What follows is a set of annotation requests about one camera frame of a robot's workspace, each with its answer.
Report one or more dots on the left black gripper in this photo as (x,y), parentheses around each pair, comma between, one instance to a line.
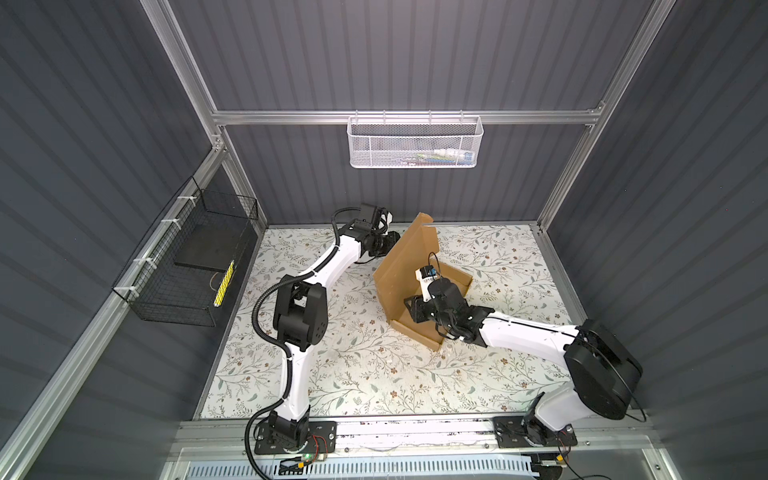
(392,238)

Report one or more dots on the brown cardboard box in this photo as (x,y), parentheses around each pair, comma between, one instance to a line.
(395,279)

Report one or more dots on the markers in white basket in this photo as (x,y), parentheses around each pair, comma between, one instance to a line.
(448,156)

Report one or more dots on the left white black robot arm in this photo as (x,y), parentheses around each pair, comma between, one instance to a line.
(301,314)

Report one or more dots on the white perforated cable tray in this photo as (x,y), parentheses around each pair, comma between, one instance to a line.
(410,467)

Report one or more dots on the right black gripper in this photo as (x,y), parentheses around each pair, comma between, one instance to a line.
(415,310)

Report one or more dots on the yellow green striped tool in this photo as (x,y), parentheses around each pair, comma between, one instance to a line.
(224,285)

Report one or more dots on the black wire basket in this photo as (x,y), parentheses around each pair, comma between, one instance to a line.
(157,290)

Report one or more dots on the black foam pad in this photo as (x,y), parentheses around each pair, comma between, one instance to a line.
(208,248)

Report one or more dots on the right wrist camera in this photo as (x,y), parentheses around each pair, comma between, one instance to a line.
(426,276)

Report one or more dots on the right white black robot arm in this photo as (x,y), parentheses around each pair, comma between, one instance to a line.
(603,375)

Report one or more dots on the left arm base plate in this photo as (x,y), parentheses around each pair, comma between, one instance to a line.
(277,436)

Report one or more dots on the white wire mesh basket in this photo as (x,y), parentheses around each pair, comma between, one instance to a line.
(379,142)

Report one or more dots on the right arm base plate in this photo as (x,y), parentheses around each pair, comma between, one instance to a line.
(520,432)

